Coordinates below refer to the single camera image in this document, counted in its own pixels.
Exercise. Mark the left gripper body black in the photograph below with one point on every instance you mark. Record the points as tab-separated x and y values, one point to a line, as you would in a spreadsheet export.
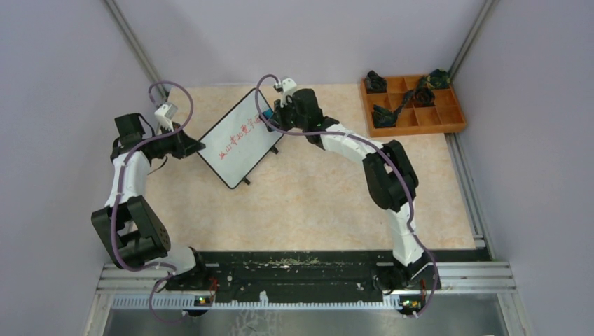
162	146

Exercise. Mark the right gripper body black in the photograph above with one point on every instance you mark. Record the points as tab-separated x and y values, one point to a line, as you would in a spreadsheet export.
287	118

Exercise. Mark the blue black whiteboard eraser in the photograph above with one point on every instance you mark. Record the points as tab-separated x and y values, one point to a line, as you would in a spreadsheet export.
268	114

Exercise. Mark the white whiteboard black frame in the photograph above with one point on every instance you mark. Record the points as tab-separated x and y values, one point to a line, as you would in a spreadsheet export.
237	143

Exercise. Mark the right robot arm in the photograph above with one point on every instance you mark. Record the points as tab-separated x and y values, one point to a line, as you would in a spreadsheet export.
389	174

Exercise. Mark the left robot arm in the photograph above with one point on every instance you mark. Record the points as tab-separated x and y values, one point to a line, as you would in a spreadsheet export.
130	230

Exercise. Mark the dark crumpled cloth top left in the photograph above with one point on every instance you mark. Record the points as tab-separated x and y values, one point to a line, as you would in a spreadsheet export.
374	83

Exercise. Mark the dark cloth strip lower left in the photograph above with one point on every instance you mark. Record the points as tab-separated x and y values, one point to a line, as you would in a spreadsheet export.
383	117

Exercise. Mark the orange compartment tray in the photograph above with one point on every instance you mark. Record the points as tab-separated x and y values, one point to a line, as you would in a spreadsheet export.
443	116

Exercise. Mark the dark rolled cloth centre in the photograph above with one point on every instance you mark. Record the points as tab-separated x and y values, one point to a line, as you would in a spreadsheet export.
423	97

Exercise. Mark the dark cloth top right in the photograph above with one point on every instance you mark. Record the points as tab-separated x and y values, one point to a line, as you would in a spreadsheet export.
438	79

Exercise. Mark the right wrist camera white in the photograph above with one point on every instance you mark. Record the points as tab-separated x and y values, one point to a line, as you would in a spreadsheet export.
286	87

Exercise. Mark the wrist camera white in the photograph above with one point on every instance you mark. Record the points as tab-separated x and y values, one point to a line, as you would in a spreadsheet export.
286	87
164	116

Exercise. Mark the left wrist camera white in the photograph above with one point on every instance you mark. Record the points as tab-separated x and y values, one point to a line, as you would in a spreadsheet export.
164	116

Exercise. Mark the aluminium frame post left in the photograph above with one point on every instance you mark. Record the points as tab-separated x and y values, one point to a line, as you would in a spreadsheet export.
132	41

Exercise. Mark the aluminium frame post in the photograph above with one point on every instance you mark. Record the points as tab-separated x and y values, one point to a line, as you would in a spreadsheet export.
132	41
482	17

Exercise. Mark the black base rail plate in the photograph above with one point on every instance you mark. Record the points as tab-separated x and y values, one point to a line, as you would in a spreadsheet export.
301	277

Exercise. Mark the white cable duct strip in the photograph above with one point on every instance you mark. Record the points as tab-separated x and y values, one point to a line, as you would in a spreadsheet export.
196	302

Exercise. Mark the aluminium frame post right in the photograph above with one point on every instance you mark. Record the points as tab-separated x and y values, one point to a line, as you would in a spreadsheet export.
482	17

